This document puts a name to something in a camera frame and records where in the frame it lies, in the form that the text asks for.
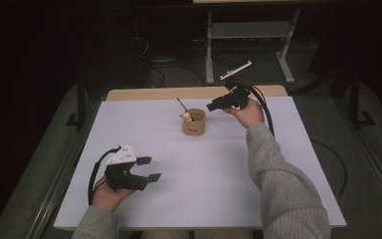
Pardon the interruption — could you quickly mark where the person's left hand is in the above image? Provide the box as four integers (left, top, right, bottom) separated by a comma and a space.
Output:
92, 175, 135, 213

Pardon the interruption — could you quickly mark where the metal floor rail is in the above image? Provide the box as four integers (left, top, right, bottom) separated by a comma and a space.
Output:
24, 99, 102, 239
332, 98, 382, 222

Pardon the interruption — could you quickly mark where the white table board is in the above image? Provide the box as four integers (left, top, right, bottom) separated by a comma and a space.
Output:
53, 96, 347, 231

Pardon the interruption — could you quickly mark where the right hand-held gripper black cable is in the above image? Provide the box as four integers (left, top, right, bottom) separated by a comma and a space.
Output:
242, 83, 276, 137

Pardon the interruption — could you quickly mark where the wooden table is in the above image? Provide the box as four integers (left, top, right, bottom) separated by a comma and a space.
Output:
105, 85, 288, 102

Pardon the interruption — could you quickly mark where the tangle of black floor cables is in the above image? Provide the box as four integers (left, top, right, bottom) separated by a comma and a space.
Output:
132, 19, 258, 88

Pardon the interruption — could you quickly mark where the left hand-held gripper black cable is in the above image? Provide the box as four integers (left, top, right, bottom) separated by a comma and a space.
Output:
88, 146, 122, 207

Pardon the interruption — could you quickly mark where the black floor cable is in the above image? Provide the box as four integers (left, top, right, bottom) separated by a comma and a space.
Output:
311, 138, 349, 198

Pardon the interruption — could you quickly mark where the hand-held gripper black cable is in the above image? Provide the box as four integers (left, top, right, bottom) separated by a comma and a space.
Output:
242, 83, 276, 137
88, 146, 122, 207

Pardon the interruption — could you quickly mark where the thin black brush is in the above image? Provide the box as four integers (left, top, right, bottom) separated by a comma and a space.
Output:
176, 97, 195, 121

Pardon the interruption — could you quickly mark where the person's right hand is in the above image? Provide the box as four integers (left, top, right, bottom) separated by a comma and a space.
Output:
222, 98, 266, 129

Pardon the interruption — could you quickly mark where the black metal stand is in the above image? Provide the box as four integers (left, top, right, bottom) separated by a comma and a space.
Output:
65, 76, 92, 131
329, 68, 377, 129

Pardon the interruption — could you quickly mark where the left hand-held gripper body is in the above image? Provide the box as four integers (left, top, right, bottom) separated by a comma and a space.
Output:
103, 143, 150, 192

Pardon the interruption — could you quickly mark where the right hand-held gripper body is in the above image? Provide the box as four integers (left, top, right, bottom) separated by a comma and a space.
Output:
219, 60, 255, 112

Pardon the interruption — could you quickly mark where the white metal frame desk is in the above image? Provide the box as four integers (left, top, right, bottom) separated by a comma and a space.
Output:
192, 0, 301, 86

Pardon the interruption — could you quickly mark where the tan pen holder cup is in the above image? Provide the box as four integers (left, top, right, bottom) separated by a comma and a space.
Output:
179, 108, 207, 136

